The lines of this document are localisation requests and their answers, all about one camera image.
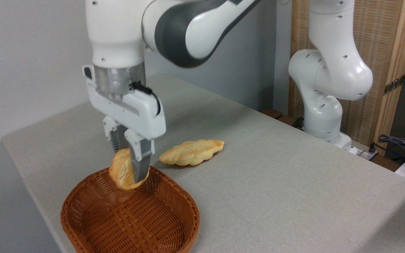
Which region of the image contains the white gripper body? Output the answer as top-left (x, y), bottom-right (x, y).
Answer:
top-left (83, 65), bottom-right (166, 141)

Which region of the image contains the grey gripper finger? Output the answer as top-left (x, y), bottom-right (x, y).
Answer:
top-left (103, 116), bottom-right (130, 154)
top-left (124, 129), bottom-right (155, 183)

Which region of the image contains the round golden bread roll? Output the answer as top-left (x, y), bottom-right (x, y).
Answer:
top-left (109, 148), bottom-right (150, 190)

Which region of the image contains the long braided bread loaf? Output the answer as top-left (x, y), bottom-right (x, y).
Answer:
top-left (159, 139), bottom-right (225, 167)

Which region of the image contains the brown woven wicker basket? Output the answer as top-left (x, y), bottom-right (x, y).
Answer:
top-left (60, 165), bottom-right (200, 253)

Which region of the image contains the brown wooden block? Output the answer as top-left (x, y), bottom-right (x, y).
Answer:
top-left (261, 108), bottom-right (303, 129)

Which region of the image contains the wooden woven folding screen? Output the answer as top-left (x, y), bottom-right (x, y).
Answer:
top-left (289, 0), bottom-right (405, 155)

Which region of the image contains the metal screen hinge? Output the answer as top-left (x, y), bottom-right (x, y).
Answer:
top-left (383, 75), bottom-right (405, 96)

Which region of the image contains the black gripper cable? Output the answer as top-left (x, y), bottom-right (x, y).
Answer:
top-left (131, 82), bottom-right (161, 116)

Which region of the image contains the bundle of dark cables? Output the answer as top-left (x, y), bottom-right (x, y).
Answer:
top-left (378, 134), bottom-right (405, 166)

